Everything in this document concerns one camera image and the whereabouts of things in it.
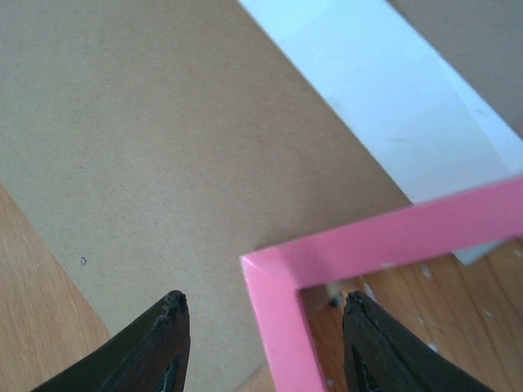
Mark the white mat board passepartout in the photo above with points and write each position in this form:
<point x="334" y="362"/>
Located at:
<point x="425" y="125"/>

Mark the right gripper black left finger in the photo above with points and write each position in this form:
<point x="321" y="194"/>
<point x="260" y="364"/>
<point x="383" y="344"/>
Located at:
<point x="149" y="354"/>

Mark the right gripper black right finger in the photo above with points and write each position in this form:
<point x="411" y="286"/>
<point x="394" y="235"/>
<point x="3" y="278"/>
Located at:
<point x="381" y="354"/>

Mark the pink picture frame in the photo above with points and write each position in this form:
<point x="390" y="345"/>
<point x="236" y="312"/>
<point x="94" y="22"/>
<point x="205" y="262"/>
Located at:
<point x="275" y="276"/>

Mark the brown fibreboard backing board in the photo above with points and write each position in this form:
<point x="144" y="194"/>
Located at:
<point x="153" y="143"/>

